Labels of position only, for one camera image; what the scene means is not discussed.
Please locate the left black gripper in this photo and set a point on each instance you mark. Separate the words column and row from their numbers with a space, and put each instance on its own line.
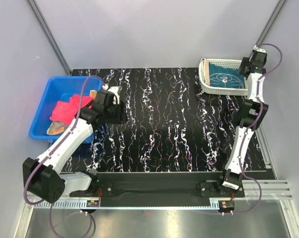
column 122, row 117

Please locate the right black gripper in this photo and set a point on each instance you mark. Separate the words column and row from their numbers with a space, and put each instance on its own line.
column 245, row 61

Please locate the teal beige Doraemon towel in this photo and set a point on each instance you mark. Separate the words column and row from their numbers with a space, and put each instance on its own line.
column 221, row 73

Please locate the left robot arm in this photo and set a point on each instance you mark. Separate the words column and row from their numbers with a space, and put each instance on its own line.
column 42, row 176

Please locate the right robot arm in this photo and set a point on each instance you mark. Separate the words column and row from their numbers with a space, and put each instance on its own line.
column 250, row 116

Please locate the white perforated basket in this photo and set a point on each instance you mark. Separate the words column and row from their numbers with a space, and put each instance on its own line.
column 223, row 91

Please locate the pink towel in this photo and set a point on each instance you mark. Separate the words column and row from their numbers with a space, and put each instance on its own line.
column 65, row 112

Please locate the blue plastic bin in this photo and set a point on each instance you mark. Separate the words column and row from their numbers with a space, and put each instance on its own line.
column 59, row 88

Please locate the orange patterned towel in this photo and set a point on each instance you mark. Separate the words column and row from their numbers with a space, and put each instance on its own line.
column 56, row 128

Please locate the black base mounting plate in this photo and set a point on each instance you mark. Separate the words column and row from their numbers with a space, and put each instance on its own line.
column 158, row 176

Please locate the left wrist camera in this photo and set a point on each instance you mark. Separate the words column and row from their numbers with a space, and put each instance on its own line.
column 115, row 90

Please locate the right aluminium frame post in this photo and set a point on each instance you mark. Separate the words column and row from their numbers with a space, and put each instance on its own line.
column 271, row 21

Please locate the aluminium frame post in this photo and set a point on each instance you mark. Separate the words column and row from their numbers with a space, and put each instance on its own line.
column 271, row 21
column 49, row 36

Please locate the left aluminium frame post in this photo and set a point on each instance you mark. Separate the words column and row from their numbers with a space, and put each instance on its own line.
column 49, row 36

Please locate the white cable duct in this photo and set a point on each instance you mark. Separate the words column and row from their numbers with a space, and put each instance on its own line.
column 147, row 203

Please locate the aluminium rail profile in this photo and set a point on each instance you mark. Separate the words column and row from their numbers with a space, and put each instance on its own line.
column 204, row 189

